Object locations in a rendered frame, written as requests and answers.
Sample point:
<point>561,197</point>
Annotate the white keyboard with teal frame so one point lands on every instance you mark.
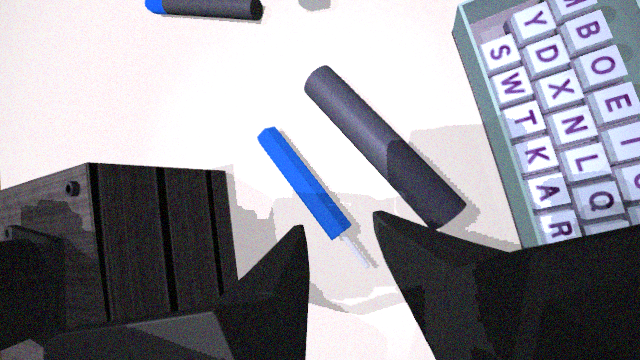
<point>557,86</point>

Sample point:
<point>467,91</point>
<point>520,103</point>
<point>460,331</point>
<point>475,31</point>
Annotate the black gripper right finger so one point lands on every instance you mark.
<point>475,302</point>

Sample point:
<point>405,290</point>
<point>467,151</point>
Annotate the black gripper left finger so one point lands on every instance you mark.
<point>263,316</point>

